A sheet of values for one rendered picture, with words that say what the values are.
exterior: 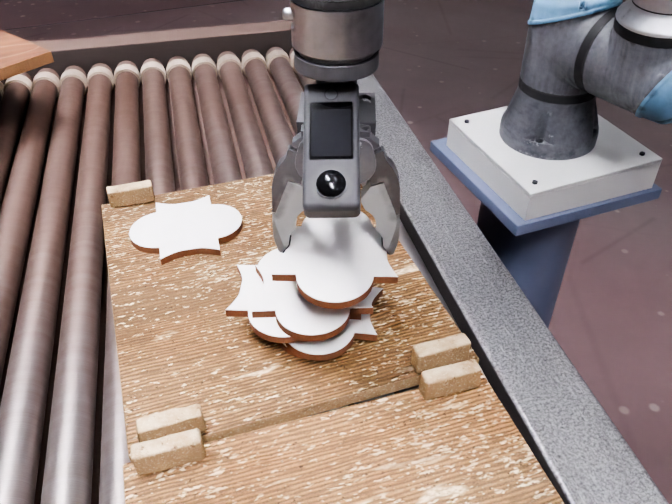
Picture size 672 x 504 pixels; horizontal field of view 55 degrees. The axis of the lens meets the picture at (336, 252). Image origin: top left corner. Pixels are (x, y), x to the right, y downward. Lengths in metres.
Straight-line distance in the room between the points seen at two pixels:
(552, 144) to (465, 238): 0.25
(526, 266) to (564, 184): 0.21
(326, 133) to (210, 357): 0.27
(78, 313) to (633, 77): 0.73
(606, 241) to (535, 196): 1.55
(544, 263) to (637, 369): 0.96
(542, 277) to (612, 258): 1.27
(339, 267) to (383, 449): 0.17
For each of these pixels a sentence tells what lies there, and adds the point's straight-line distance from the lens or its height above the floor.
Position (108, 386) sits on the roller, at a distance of 0.71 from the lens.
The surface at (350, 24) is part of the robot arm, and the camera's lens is 0.52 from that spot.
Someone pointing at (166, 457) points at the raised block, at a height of 0.95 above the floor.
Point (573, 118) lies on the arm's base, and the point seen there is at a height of 0.98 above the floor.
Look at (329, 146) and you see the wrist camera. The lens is 0.53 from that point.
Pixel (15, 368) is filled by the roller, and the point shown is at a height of 0.92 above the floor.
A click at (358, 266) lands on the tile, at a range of 0.63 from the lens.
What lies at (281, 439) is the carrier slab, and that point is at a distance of 0.61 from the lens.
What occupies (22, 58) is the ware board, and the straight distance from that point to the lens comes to 1.14.
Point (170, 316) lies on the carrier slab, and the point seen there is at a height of 0.94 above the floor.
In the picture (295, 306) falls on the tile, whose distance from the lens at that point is 0.65.
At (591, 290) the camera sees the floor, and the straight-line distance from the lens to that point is 2.28.
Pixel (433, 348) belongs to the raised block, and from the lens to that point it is 0.65.
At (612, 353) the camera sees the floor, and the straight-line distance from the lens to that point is 2.10.
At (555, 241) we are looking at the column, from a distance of 1.14.
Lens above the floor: 1.44
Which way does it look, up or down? 39 degrees down
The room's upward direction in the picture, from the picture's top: straight up
